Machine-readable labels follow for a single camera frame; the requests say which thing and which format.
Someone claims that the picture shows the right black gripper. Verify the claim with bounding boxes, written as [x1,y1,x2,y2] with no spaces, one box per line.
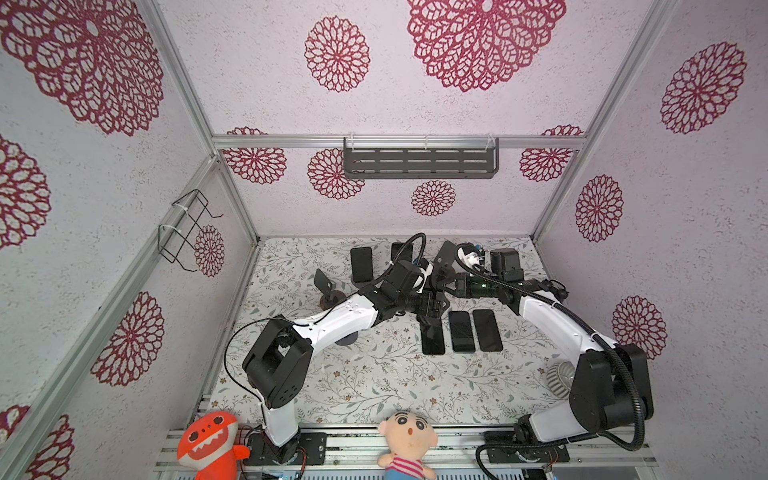
[437,274,501,301]

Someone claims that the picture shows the black phone tall wooden stand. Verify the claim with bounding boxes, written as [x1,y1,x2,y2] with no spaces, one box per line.
[430,241,457,286]

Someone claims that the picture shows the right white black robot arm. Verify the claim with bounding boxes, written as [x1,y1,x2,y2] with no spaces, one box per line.
[454,243,653,451]

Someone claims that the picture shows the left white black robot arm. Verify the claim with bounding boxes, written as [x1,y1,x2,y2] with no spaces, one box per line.
[242,260,455,448]

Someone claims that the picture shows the wooden round stand left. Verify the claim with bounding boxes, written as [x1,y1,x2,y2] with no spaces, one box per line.
[313,269,347,311]

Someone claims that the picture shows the grey round phone stand front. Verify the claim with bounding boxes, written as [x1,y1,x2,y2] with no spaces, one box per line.
[336,332,358,346]

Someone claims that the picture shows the black alarm clock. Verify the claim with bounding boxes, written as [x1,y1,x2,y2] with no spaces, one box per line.
[542,279,569,302]

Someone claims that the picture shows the striped grey cup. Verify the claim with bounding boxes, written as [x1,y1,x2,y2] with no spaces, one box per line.
[545,361,576,399]

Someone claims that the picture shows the boy doll plush toy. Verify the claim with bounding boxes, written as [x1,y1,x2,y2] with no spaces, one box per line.
[377,411,438,480]

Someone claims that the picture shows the red shark plush toy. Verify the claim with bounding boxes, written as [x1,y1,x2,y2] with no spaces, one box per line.
[177,411,250,480]

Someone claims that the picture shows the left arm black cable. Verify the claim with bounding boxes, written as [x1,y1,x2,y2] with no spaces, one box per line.
[367,232,428,289]

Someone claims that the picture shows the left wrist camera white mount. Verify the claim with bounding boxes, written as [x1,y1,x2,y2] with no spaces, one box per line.
[414,259,433,294]

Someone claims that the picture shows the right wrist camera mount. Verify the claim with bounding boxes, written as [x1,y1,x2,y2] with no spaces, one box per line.
[457,243,485,269]

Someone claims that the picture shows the grey wall shelf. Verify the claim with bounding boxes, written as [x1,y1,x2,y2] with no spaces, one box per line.
[342,138,499,180]

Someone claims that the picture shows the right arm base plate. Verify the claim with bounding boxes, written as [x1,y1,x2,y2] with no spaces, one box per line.
[484,430,571,464]

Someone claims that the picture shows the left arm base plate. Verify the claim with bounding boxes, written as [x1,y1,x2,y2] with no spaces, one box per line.
[243,432,328,466]

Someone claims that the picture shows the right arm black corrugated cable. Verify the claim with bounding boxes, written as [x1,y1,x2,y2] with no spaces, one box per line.
[453,245,647,452]

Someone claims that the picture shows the black wire wall rack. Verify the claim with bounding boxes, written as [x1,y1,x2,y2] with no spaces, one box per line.
[156,189,222,273]

